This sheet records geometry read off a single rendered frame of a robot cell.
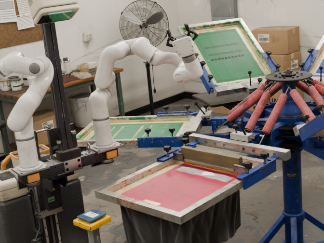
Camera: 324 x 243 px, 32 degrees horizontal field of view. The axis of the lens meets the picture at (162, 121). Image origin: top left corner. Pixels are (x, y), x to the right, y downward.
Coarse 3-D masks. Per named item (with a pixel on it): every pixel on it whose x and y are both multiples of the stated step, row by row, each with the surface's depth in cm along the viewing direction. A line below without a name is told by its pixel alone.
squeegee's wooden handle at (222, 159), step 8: (184, 152) 321; (192, 152) 316; (200, 152) 312; (208, 152) 308; (216, 152) 307; (200, 160) 314; (208, 160) 310; (216, 160) 306; (224, 160) 302; (232, 160) 298; (240, 160) 296
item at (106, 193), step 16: (176, 160) 329; (256, 160) 309; (128, 176) 304; (144, 176) 310; (96, 192) 289; (112, 192) 285; (224, 192) 273; (144, 208) 266; (160, 208) 261; (192, 208) 258
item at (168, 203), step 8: (200, 176) 303; (232, 176) 299; (216, 184) 291; (224, 184) 290; (208, 192) 282; (160, 200) 278; (168, 200) 278; (192, 200) 275; (168, 208) 268; (176, 208) 268; (184, 208) 267
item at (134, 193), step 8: (176, 168) 319; (200, 168) 315; (208, 168) 314; (160, 176) 309; (192, 176) 304; (144, 184) 300; (128, 192) 292; (136, 192) 291; (144, 192) 290; (152, 200) 279
